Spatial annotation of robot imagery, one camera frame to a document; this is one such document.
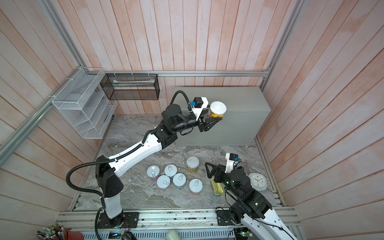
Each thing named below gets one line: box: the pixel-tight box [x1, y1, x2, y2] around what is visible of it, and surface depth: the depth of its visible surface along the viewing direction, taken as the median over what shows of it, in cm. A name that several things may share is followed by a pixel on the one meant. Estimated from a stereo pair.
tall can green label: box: [186, 156, 200, 174], surface depth 87 cm
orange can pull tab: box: [189, 178, 203, 196], surface depth 81 cm
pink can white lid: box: [156, 175, 171, 189], surface depth 82 cm
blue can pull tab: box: [172, 173, 187, 190], surface depth 83 cm
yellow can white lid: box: [210, 101, 227, 118], surface depth 59 cm
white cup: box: [165, 229, 182, 240], surface depth 65 cm
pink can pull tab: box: [146, 165, 161, 181], surface depth 85 cm
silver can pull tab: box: [164, 164, 178, 177], surface depth 87 cm
